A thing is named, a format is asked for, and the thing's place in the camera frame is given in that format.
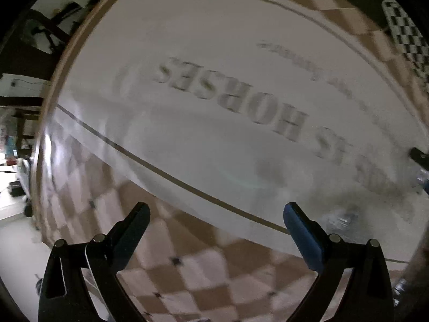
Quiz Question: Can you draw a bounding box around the brown checked tablecloth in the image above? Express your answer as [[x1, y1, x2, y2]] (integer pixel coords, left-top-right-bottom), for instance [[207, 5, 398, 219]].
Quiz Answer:
[[32, 0, 429, 322]]

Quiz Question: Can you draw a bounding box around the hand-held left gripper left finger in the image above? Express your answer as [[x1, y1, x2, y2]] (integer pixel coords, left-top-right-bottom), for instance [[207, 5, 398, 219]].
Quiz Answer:
[[38, 202, 151, 322]]

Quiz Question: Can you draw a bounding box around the dark wooden chair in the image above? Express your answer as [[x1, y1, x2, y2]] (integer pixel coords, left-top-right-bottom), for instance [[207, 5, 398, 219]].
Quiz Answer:
[[0, 7, 79, 108]]

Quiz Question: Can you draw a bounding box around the black white checkered blanket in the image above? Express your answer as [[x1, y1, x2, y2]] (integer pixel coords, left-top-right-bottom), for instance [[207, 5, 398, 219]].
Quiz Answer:
[[381, 0, 429, 91]]

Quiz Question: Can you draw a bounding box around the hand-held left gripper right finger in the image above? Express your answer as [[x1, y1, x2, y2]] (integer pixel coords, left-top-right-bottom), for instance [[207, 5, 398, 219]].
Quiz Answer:
[[283, 202, 393, 322]]

